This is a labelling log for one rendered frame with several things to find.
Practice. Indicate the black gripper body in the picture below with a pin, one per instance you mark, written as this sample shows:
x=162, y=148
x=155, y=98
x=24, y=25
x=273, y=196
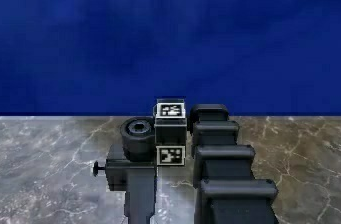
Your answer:
x=138, y=166

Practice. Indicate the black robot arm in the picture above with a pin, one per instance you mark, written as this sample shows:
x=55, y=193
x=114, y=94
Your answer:
x=231, y=186

